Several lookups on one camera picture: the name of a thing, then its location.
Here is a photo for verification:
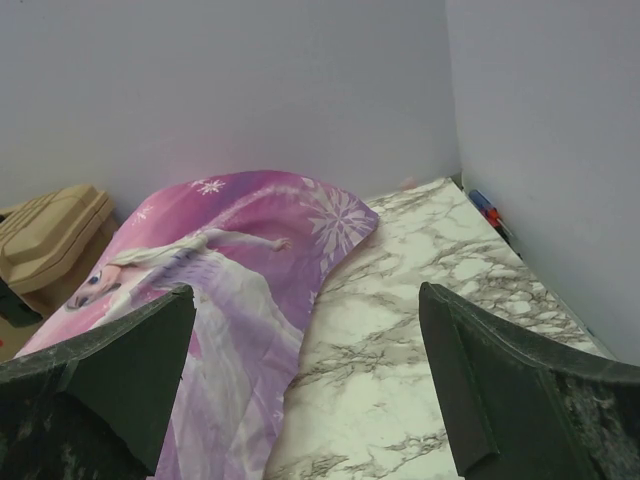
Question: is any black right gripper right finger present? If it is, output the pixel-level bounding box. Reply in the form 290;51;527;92
419;283;639;479

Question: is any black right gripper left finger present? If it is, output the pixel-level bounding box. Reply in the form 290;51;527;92
1;286;195;479

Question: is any pink purple printed pillowcase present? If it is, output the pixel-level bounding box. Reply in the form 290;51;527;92
24;171;378;479

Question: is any tan plastic toolbox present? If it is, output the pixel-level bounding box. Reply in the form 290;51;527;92
1;184;118;317

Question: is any blue red marker pen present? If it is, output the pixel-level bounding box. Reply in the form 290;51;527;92
468;189;522;258

